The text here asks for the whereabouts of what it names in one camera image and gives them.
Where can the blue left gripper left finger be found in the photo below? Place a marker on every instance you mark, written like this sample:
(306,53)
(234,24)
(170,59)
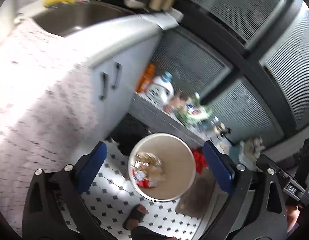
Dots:
(88,166)

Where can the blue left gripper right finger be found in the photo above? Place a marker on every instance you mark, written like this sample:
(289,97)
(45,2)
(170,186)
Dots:
(219,166)

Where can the red paper scrap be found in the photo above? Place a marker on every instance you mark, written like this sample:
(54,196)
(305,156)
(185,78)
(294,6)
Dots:
(142,180)

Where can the brown paper bag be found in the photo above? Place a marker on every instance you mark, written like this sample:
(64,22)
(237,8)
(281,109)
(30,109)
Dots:
(156,175)

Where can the round beige trash bin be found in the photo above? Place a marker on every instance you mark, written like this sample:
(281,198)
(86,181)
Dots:
(176,160)

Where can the right hand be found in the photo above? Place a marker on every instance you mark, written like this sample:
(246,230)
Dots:
(292,216)

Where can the red cloth on floor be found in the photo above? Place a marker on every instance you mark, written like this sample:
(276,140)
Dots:
(200,160)

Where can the green white refill pouch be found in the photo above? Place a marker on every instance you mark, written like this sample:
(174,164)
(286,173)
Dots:
(192,112)

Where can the black sandal foot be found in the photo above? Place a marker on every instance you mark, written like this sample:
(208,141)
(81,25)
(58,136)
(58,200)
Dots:
(135,217)

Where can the orange cleaner bottle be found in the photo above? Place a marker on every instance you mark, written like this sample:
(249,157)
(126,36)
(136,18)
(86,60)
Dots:
(146,79)

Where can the white laundry detergent bottle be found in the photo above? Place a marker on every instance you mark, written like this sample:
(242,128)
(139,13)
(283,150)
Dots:
(161,91)

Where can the stainless steel sink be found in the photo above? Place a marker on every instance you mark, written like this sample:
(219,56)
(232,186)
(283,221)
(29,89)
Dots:
(71,18)

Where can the white cloth on counter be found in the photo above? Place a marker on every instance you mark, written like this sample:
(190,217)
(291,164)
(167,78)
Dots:
(165,20)

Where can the black cabinet handle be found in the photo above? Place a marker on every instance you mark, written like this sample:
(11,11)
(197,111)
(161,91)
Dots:
(104,86)
(118,67)

